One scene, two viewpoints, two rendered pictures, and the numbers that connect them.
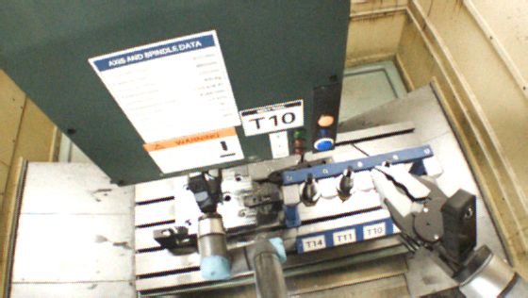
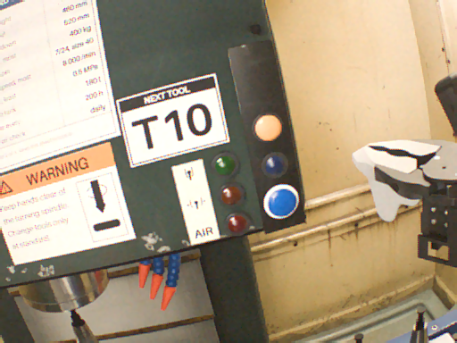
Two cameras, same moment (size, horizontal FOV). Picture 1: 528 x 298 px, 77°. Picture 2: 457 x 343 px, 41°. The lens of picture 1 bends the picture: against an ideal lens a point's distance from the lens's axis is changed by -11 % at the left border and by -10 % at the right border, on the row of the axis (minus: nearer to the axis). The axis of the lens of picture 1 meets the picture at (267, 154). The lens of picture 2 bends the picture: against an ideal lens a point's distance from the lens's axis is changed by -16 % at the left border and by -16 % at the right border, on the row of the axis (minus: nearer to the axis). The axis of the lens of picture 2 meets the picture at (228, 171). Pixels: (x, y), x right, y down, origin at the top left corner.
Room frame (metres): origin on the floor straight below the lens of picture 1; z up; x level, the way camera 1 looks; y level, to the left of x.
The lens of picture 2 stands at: (-0.31, 0.03, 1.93)
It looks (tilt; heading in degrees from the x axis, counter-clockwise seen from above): 22 degrees down; 352
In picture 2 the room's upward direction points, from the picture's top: 12 degrees counter-clockwise
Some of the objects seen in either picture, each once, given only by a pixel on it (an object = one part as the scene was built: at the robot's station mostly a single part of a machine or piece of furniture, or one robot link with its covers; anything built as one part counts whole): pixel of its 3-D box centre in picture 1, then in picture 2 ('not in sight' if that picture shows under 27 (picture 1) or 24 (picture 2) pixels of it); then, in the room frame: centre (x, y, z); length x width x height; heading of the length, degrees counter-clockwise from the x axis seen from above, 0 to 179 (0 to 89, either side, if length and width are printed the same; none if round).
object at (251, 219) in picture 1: (215, 202); not in sight; (0.55, 0.23, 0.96); 0.29 x 0.23 x 0.05; 89
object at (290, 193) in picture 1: (291, 196); not in sight; (0.42, -0.04, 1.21); 0.07 x 0.05 x 0.01; 179
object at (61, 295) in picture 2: not in sight; (51, 253); (0.55, 0.19, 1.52); 0.16 x 0.16 x 0.12
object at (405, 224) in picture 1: (408, 216); (418, 178); (0.15, -0.19, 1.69); 0.09 x 0.05 x 0.02; 29
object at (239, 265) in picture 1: (227, 262); not in sight; (0.27, 0.17, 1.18); 0.11 x 0.08 x 0.11; 93
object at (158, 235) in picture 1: (173, 234); not in sight; (0.46, 0.39, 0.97); 0.13 x 0.03 x 0.15; 89
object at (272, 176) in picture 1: (302, 172); not in sight; (0.62, -0.12, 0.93); 0.26 x 0.05 x 0.06; 94
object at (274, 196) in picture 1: (262, 202); not in sight; (0.51, 0.05, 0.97); 0.13 x 0.03 x 0.15; 89
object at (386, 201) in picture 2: (386, 198); (384, 188); (0.19, -0.17, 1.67); 0.09 x 0.03 x 0.06; 29
